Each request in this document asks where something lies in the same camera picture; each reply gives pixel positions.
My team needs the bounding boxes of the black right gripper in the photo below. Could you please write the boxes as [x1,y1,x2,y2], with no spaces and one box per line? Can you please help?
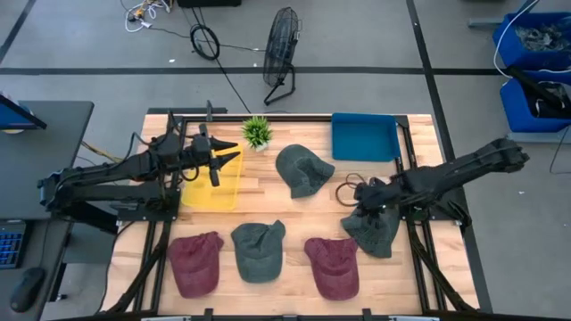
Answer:
[354,177,396,228]

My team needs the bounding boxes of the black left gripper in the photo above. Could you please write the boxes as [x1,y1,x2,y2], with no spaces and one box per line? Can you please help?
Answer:
[190,123,243,188]

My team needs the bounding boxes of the dark green cap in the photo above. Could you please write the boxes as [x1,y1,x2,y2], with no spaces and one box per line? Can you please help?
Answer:
[341,204,401,259]
[275,144,336,200]
[230,219,287,284]

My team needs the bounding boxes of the maroon red cap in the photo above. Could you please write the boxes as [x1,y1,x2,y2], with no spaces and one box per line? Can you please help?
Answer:
[303,236,360,301]
[167,230,225,299]

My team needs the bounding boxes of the small green potted plant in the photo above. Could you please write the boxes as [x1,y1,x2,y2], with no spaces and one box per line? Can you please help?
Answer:
[241,115,274,152]

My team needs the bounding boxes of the yellow transparent tray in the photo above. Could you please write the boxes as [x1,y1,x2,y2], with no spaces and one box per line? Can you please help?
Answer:
[180,141,245,211]

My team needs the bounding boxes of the blue plastic tray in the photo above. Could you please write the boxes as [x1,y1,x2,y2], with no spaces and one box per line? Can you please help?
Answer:
[330,111,401,162]

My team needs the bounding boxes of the black floor fan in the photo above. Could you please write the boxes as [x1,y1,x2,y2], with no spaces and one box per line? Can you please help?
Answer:
[261,5,303,107]

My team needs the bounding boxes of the black box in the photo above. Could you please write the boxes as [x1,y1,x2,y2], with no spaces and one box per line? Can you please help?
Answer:
[177,0,243,8]

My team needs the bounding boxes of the blue storage bin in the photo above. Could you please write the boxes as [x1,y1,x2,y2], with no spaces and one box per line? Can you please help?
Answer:
[499,70,571,134]
[492,12,571,71]

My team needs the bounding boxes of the black desk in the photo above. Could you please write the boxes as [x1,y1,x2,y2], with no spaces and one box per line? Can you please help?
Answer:
[0,218,75,321]
[0,100,95,222]

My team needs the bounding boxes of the black metal bar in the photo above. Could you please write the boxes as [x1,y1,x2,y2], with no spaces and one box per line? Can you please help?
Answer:
[506,65,571,118]

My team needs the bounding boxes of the monitor with blue screen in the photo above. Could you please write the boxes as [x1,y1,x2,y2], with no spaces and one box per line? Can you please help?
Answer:
[0,92,48,134]

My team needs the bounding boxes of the grey table foot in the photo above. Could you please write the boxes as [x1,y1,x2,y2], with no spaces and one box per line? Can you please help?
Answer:
[468,0,541,29]

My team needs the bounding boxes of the black keyboard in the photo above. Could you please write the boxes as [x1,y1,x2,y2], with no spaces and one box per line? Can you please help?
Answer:
[0,220,28,270]

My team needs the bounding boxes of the black computer mouse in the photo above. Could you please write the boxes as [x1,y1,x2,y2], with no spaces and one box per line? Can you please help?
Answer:
[9,266,46,313]

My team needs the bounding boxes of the brown cable loop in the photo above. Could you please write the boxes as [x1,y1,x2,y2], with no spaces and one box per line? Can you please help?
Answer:
[335,172,368,208]

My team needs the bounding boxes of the long black floor cable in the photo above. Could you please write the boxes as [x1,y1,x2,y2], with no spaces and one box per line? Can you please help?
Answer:
[181,5,252,114]

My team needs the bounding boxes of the black aluminium table frame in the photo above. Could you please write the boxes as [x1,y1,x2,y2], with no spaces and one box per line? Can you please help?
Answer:
[100,113,494,321]

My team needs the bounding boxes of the coiled black cable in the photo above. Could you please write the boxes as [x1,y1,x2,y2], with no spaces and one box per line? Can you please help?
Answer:
[189,22,221,62]

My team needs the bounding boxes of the yellow cables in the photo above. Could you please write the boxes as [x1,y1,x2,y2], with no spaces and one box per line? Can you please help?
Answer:
[81,140,122,164]

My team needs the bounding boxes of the white cable bundle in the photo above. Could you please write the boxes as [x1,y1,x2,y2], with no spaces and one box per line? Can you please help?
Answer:
[120,0,173,34]

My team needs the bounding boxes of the thin black cable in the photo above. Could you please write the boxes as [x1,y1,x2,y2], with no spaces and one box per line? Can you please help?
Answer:
[549,127,571,175]

